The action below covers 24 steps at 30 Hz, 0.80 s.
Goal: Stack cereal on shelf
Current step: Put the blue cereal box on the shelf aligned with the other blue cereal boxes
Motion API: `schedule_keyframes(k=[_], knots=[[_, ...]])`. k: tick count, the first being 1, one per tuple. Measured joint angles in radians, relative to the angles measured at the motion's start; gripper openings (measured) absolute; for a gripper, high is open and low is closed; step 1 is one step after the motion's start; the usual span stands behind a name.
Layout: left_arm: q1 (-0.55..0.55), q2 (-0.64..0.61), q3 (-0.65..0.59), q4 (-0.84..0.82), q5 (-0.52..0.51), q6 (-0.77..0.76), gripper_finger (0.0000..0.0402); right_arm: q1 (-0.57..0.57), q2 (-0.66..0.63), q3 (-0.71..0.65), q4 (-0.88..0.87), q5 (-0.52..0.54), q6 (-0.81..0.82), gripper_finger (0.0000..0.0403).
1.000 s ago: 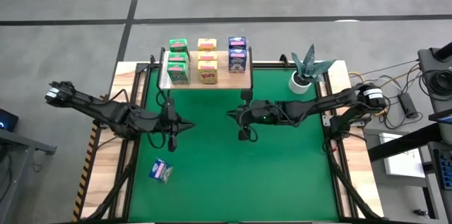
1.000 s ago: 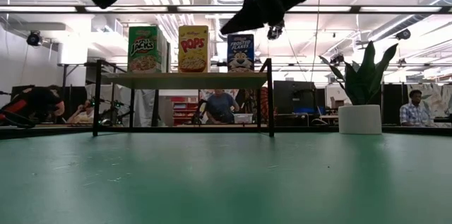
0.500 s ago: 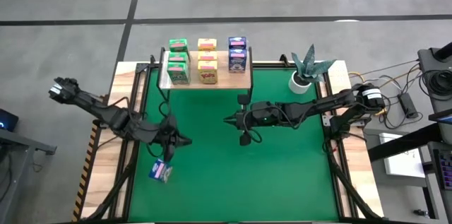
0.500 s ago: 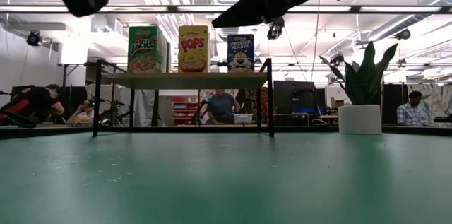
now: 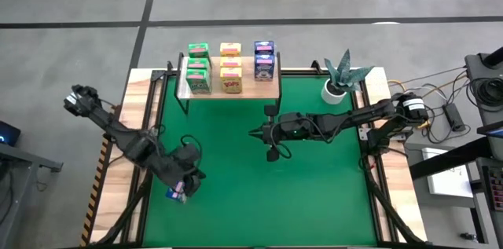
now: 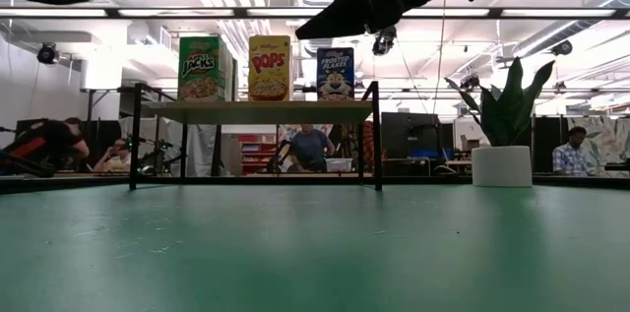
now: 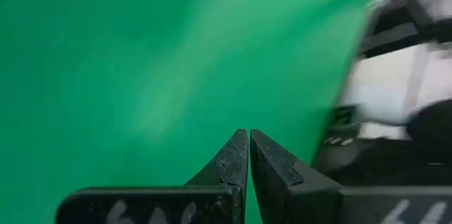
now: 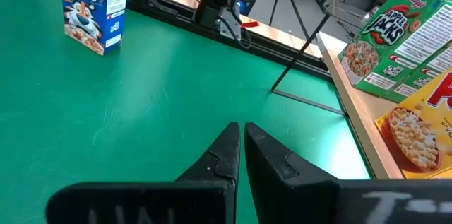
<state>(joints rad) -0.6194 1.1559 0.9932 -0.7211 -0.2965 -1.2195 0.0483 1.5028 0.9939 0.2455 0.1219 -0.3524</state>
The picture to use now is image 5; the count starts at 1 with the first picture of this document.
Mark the coiled black cable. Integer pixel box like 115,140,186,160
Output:
467,77,503,115

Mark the yellow Corn Pops cereal box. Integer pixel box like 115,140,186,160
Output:
219,56,243,69
219,42,242,57
219,67,244,94

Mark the tablet with blue screen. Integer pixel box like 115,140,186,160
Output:
476,119,503,139

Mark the wooden shelf with black frame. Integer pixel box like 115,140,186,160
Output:
174,51,283,115

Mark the grey cable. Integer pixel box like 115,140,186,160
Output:
387,66,468,87

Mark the green Apple Jacks cereal box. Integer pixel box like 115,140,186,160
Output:
185,68,213,95
188,42,210,59
187,57,211,71

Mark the black stand beam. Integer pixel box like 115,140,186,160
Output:
408,135,494,181

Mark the green felt mat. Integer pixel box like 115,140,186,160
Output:
141,75,378,247

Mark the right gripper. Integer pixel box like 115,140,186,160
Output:
248,104,315,163

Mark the grey equipment cart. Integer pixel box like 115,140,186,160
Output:
463,46,503,249

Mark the white board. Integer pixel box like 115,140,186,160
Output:
421,146,475,199

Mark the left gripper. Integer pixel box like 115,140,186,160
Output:
156,145,206,198

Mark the snake plant in white pot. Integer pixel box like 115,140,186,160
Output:
321,48,375,105

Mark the grey metal desk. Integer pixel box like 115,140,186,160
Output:
0,142,64,249

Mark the keyboard with coloured keys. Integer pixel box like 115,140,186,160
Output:
486,164,503,213

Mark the yellow cable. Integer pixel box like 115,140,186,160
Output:
387,74,469,124

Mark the black power adapter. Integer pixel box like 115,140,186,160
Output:
442,102,467,132

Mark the blue cereal box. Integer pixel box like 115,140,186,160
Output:
165,180,188,205
254,53,276,82
253,40,275,56

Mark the yellow black hazard tape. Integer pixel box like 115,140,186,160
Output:
80,134,114,247

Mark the black device with blue light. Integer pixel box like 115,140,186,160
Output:
0,120,21,147

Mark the black aluminium table frame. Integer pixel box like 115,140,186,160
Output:
92,60,429,249

